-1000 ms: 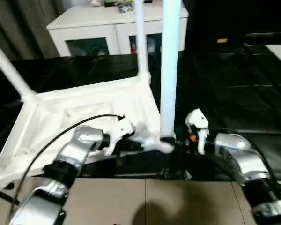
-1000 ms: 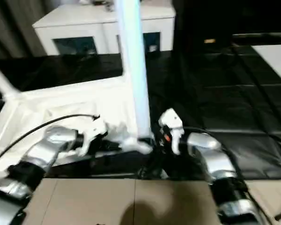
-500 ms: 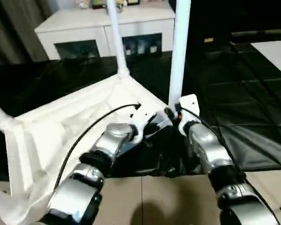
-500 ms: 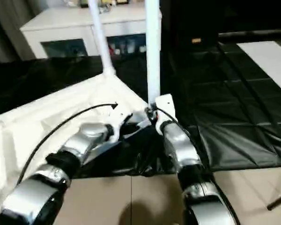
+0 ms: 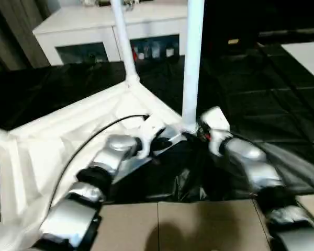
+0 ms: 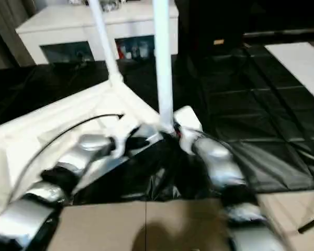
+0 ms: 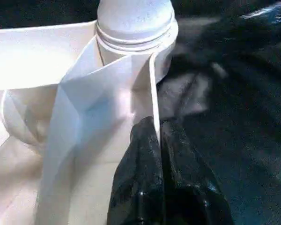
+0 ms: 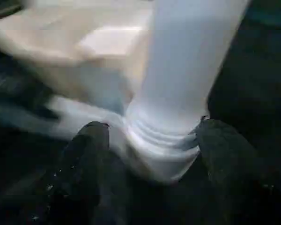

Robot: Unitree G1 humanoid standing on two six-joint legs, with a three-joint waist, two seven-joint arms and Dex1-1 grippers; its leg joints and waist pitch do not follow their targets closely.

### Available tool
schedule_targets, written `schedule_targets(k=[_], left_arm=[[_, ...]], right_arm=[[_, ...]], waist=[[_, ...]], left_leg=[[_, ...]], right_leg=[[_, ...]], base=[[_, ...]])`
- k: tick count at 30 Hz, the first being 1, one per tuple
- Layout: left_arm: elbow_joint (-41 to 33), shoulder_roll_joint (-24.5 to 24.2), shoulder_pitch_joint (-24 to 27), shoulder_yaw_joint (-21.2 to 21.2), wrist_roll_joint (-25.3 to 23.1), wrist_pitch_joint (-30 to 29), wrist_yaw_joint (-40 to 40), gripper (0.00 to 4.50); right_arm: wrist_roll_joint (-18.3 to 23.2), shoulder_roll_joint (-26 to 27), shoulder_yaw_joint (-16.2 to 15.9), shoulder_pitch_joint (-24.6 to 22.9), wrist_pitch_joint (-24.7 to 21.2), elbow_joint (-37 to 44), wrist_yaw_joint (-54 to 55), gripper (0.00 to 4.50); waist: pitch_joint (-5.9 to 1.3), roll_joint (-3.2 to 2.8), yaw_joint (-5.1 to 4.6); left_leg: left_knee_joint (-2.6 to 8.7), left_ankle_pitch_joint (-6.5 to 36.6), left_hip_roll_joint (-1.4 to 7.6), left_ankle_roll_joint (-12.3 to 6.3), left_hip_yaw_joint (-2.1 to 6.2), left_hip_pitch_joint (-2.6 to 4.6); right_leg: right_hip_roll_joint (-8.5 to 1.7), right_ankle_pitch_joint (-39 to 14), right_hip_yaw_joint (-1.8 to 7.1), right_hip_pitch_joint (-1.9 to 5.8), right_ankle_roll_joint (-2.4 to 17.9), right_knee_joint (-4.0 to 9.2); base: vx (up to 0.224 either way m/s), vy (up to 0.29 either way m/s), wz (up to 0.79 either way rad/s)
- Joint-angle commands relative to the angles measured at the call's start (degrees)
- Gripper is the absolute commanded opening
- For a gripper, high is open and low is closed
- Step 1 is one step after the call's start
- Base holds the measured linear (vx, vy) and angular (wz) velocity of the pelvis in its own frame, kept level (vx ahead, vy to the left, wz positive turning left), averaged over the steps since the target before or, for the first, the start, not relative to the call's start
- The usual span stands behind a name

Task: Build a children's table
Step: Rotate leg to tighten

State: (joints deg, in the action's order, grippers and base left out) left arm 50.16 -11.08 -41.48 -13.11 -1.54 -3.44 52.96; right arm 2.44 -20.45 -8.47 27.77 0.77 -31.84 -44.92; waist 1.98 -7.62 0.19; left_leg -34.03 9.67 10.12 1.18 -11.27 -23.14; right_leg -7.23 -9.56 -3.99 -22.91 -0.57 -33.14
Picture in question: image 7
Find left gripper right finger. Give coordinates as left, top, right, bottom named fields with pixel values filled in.
left=163, top=121, right=235, bottom=225

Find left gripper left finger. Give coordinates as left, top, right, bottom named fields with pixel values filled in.
left=106, top=117, right=166, bottom=225

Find white plastic table leg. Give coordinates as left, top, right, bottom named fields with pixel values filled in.
left=95, top=0, right=179, bottom=53

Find white plastic table top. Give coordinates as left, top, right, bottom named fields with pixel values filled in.
left=0, top=18, right=178, bottom=225

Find black work mat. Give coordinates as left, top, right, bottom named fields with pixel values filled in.
left=0, top=0, right=281, bottom=225

